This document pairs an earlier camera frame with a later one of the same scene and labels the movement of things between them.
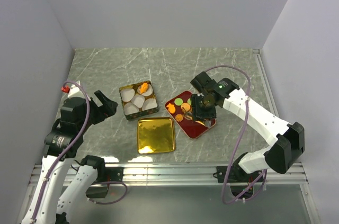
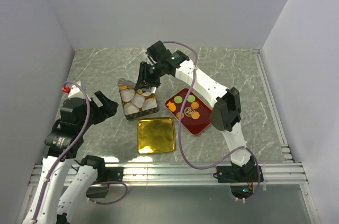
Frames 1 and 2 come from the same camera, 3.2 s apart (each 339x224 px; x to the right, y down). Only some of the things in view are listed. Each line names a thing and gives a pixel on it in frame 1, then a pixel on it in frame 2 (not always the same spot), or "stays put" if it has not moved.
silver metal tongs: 188,115 -> 123,82
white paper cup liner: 149,104 stays put
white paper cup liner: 127,94 stays put
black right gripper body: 202,107 -> 150,74
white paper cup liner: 138,100 stays put
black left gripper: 108,109 stays put
